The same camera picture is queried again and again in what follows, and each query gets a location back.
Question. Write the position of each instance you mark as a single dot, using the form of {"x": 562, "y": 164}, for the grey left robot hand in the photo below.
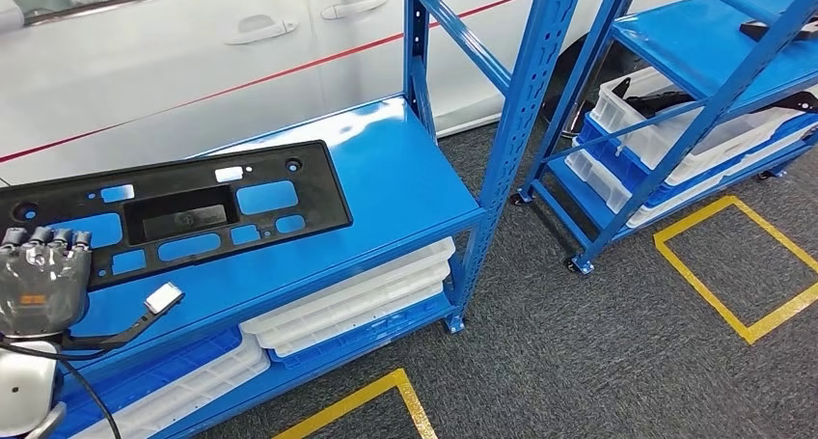
{"x": 41, "y": 289}

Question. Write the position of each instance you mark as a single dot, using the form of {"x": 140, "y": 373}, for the black plastic frame part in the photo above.
{"x": 319, "y": 187}

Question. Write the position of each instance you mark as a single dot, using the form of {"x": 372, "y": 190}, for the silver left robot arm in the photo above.
{"x": 25, "y": 385}

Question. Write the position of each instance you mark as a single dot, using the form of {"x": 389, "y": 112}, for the blue metal shelf rack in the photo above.
{"x": 383, "y": 187}

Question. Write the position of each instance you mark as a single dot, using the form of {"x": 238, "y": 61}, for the blue wheeled shelf rack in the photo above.
{"x": 696, "y": 46}

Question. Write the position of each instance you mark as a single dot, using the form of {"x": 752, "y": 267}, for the white plastic bin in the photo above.
{"x": 642, "y": 139}
{"x": 361, "y": 286}
{"x": 597, "y": 180}
{"x": 361, "y": 304}
{"x": 192, "y": 401}
{"x": 367, "y": 321}

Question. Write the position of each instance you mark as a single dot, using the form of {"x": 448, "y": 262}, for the white car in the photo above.
{"x": 128, "y": 84}

